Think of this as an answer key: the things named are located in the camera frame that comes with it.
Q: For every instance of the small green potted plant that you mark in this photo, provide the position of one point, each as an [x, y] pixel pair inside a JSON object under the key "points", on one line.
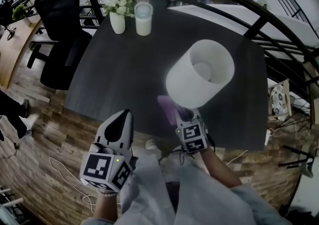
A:
{"points": [[18, 12]]}

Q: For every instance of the black metal railing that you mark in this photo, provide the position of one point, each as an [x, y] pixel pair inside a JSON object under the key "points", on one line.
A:
{"points": [[255, 27]]}

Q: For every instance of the purple cloth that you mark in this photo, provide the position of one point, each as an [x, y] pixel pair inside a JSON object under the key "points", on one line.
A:
{"points": [[167, 107]]}

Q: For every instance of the black office chair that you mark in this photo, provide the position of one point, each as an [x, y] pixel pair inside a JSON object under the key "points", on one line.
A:
{"points": [[57, 12]]}

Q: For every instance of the wooden chair with floral cushion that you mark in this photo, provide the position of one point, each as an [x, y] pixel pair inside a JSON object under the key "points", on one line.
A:
{"points": [[277, 99]]}

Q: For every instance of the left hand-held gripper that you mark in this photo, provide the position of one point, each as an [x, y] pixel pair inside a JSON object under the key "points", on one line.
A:
{"points": [[97, 168]]}

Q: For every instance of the black metal stand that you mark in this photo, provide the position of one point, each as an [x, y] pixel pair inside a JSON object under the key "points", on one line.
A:
{"points": [[296, 161]]}

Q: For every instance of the round dark grey table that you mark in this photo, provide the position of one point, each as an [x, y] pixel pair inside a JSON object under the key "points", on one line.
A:
{"points": [[119, 69]]}

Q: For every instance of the person's right forearm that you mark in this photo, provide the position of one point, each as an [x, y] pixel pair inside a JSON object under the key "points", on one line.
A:
{"points": [[219, 169]]}

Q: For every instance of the person's left forearm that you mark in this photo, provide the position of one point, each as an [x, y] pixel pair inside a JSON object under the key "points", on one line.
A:
{"points": [[106, 206]]}

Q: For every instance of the person's light grey clothing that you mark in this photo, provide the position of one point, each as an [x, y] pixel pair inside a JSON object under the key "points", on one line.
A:
{"points": [[199, 201]]}

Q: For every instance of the light wooden table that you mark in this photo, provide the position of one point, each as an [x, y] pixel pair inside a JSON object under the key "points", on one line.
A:
{"points": [[12, 52]]}

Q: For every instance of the white jug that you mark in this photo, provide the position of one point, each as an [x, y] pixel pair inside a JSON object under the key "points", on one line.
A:
{"points": [[143, 26]]}

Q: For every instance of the white vase with flowers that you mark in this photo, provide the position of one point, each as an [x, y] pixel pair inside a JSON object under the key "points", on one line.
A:
{"points": [[117, 23]]}

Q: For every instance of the white table lamp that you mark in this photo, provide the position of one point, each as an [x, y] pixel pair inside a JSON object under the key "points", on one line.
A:
{"points": [[189, 87]]}

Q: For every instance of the white power strip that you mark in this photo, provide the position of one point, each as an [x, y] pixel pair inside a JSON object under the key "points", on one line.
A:
{"points": [[268, 137]]}

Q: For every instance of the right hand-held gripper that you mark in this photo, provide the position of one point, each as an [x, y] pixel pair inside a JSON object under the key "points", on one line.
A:
{"points": [[193, 137]]}

